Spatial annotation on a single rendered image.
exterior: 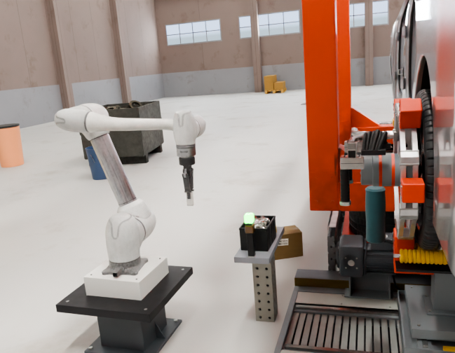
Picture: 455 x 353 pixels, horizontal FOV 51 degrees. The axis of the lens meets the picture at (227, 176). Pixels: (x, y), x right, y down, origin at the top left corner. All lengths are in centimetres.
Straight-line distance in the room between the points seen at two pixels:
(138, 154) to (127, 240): 470
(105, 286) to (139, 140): 471
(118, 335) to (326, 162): 137
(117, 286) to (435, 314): 143
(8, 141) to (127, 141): 210
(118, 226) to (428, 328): 143
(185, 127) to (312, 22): 85
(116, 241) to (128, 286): 22
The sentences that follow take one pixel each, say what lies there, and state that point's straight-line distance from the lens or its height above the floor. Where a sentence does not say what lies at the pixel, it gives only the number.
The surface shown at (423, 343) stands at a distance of 218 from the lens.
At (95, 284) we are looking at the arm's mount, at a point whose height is 37.
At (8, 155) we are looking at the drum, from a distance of 826.
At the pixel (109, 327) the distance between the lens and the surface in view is 251.
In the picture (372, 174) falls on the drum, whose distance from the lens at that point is 205.
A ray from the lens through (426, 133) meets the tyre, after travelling 184.
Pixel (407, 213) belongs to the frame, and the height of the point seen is 75.
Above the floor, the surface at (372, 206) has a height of 66.
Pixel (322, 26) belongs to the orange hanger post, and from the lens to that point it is 250.
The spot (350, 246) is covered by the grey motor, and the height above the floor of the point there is 40.
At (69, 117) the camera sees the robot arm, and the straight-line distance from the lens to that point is 236.
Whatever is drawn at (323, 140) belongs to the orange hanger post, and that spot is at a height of 91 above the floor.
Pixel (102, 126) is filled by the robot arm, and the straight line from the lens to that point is 230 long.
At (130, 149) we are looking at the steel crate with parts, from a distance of 700.
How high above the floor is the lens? 135
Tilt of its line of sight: 14 degrees down
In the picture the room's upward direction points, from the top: 5 degrees counter-clockwise
